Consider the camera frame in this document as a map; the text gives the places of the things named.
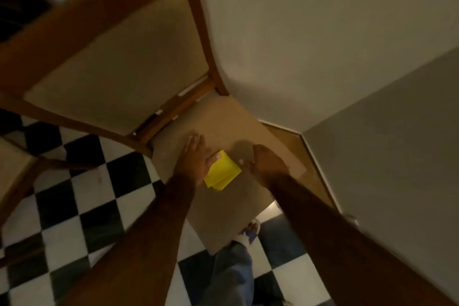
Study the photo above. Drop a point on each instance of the person's right hand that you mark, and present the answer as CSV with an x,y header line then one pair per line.
x,y
269,167

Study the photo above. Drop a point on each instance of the person's left hand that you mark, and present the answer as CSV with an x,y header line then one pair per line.
x,y
193,164

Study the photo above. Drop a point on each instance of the person's left thumb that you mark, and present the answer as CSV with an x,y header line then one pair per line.
x,y
214,158

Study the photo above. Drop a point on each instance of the person's right thumb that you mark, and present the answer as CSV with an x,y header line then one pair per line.
x,y
245,165

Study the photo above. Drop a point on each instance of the person's left forearm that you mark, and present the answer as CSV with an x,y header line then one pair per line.
x,y
143,244

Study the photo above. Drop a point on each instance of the person's right forearm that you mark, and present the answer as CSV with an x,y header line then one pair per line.
x,y
340,244

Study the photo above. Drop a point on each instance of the yellow folded cloth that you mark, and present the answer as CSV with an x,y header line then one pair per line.
x,y
224,173

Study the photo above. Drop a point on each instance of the white and blue shoe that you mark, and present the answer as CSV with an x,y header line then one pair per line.
x,y
249,232

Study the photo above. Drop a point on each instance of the person's blue jeans leg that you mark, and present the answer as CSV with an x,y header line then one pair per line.
x,y
229,277

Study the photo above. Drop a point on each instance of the wooden chair with beige cushion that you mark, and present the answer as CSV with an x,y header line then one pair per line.
x,y
118,65
14,169

